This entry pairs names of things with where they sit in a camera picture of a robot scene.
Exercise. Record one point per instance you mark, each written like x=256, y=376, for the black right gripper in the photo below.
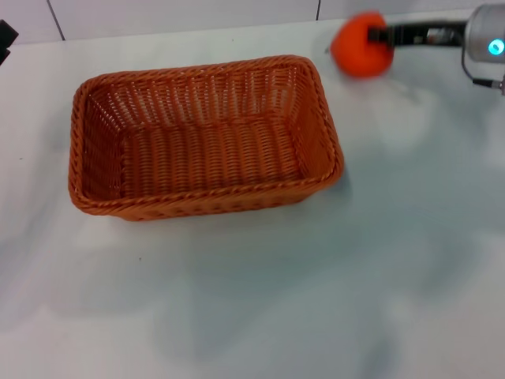
x=426, y=34

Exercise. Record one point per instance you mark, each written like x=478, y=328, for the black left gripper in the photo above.
x=6, y=39

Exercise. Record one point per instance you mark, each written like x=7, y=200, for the orange toy pear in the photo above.
x=355, y=55

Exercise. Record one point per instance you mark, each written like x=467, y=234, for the orange woven plastic basket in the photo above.
x=205, y=154

